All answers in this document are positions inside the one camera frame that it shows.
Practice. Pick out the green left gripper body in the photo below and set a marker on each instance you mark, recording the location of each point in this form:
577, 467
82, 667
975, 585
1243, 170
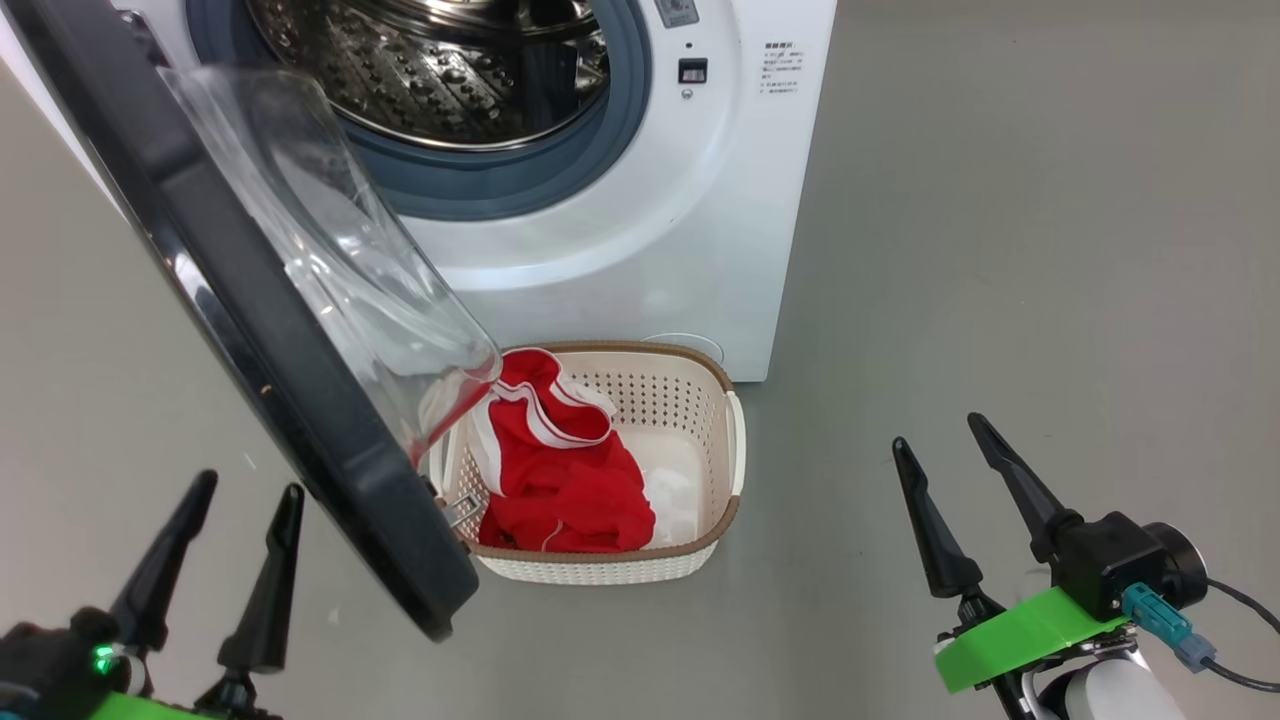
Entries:
150, 710

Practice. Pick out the red garment white trim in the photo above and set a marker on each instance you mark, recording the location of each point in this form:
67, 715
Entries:
560, 490

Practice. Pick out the steel washing machine drum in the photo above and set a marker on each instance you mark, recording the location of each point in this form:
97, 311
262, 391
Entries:
450, 70

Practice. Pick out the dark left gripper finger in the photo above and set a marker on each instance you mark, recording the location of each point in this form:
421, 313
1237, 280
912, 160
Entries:
270, 610
160, 580

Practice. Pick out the printed text sticker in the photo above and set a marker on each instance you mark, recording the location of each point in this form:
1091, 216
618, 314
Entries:
781, 67

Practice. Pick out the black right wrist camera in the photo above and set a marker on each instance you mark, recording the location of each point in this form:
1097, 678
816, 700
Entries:
1120, 565

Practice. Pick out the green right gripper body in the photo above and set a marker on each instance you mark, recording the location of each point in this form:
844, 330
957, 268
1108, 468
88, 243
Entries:
1020, 640

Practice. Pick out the cream perforated laundry basket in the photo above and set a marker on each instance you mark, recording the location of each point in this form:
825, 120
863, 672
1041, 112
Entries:
690, 400

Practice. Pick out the black glass washing machine door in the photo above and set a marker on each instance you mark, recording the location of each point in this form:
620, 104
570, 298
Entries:
250, 340

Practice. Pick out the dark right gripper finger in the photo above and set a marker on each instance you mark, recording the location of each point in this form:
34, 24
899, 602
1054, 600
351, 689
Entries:
1025, 490
935, 530

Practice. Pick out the grey rubber door gasket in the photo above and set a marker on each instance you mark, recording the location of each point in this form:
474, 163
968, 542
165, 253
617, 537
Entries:
500, 185

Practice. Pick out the white washing machine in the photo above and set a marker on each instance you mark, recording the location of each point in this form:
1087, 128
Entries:
650, 230

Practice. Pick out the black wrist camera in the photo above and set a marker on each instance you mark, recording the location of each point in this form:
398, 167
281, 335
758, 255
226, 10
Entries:
1120, 565
50, 665

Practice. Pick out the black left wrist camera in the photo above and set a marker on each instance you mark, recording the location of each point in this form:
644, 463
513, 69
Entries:
50, 665

